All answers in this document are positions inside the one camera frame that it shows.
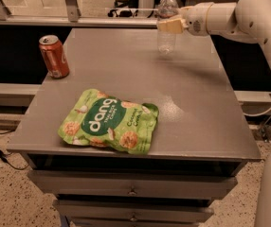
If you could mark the metal railing frame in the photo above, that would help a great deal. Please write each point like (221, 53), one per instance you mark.
(78, 13)

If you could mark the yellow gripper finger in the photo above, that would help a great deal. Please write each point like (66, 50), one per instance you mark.
(173, 26)
(184, 11)

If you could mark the grey drawer cabinet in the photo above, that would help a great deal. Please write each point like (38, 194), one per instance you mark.
(200, 130)

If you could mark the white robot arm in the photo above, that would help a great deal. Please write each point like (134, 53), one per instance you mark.
(244, 21)

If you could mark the top grey drawer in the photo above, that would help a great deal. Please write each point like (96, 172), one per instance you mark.
(132, 185)

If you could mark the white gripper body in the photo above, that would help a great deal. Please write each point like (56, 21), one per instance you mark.
(196, 19)

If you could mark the green rice chip bag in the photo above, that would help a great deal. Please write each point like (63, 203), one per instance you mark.
(102, 121)

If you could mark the orange soda can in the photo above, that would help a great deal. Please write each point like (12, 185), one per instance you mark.
(53, 54)

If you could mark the grey drawer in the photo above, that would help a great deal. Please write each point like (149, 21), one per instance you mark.
(132, 185)
(132, 211)

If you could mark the clear plastic water bottle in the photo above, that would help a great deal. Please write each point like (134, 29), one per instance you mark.
(167, 9)

